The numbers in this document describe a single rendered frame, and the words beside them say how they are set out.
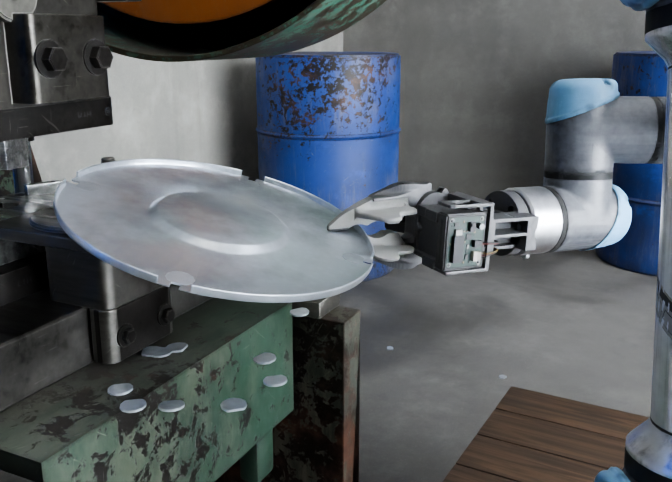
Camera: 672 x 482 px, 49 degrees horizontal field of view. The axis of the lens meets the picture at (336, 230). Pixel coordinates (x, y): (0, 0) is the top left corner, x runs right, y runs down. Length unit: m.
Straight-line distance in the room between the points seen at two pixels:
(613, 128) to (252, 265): 0.44
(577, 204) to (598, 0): 3.06
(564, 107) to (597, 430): 0.60
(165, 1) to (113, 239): 0.55
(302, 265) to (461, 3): 3.43
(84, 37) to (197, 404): 0.38
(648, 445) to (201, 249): 0.37
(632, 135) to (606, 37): 3.01
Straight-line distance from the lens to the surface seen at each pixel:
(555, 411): 1.33
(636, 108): 0.88
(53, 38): 0.75
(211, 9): 1.07
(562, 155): 0.86
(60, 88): 0.76
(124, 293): 0.75
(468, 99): 4.01
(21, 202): 0.88
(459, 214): 0.74
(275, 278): 0.61
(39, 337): 0.72
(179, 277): 0.58
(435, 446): 1.88
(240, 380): 0.84
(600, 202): 0.87
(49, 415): 0.69
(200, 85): 3.09
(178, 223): 0.66
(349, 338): 0.93
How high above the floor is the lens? 0.96
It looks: 15 degrees down
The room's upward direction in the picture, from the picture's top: straight up
